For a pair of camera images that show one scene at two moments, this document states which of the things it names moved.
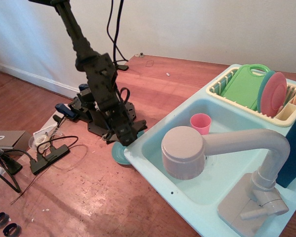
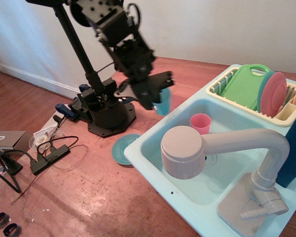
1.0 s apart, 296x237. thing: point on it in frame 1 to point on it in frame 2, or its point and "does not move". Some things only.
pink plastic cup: x=202 y=122 does not move
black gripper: x=120 y=119 to x=136 y=61
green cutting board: x=244 y=87 does not move
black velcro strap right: x=17 y=231 does not move
